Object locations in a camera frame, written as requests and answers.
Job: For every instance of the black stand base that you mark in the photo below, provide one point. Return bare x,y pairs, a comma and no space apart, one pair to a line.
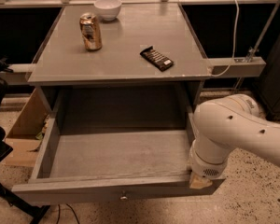
37,213

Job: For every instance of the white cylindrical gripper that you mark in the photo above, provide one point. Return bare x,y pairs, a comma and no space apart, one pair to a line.
206,168

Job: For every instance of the grey drawer cabinet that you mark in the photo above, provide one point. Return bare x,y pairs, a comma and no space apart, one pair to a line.
121,44

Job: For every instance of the grey top drawer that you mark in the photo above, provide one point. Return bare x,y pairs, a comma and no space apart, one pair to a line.
115,144

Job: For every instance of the brown cardboard box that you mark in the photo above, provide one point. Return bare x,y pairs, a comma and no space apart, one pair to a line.
27,132

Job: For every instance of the dark chocolate bar wrapper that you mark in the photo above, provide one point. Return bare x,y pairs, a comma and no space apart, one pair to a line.
159,60

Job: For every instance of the white ceramic bowl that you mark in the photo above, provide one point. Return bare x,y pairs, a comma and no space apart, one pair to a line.
108,10

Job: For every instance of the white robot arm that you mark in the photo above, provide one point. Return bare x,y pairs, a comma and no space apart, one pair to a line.
222,125

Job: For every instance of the gold soda can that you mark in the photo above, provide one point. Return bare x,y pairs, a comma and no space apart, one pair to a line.
90,30

